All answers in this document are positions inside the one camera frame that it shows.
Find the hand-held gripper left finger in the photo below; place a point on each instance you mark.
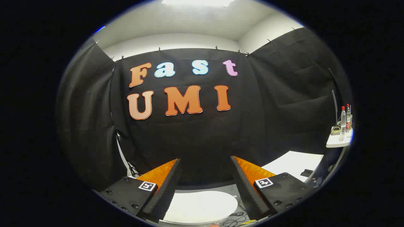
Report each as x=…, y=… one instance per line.
x=165, y=192

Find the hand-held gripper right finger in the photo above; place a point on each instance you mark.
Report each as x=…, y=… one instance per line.
x=247, y=192

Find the white drawer cabinet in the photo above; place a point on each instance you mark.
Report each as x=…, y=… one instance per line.
x=293, y=164

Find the black flat box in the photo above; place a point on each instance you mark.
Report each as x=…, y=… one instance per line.
x=306, y=172

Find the black backdrop cloth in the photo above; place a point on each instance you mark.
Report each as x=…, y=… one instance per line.
x=205, y=135

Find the clear bottle red cap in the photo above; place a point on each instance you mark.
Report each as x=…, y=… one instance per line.
x=348, y=121
x=342, y=126

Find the ceiling light panel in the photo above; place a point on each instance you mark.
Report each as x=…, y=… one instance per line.
x=197, y=2

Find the white backdrop frame pole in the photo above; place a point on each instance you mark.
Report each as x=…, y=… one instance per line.
x=123, y=159

